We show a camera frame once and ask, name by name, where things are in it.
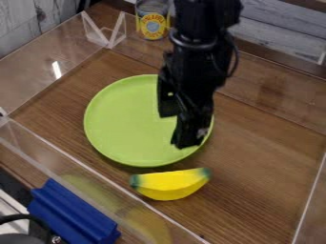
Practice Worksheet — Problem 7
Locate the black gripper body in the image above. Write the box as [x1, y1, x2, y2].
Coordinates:
[161, 31, 238, 108]

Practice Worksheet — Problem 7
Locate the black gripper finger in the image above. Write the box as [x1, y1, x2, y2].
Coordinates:
[157, 74, 181, 117]
[172, 95, 213, 150]

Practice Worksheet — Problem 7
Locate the yellow toy banana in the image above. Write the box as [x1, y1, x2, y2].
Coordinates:
[130, 168, 212, 201]

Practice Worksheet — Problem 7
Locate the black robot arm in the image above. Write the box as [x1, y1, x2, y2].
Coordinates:
[157, 0, 244, 149]

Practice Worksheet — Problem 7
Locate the green round plate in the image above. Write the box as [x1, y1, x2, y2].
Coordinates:
[83, 74, 209, 168]

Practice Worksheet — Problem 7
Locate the yellow labelled tin can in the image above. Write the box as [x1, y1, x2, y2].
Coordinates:
[136, 0, 170, 41]

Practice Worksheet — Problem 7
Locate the blue plastic clamp block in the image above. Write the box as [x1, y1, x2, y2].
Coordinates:
[29, 178, 122, 244]

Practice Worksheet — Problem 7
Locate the clear acrylic front wall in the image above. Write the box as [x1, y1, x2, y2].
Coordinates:
[0, 116, 209, 244]

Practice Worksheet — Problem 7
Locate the black cable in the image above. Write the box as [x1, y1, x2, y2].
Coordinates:
[0, 213, 34, 225]

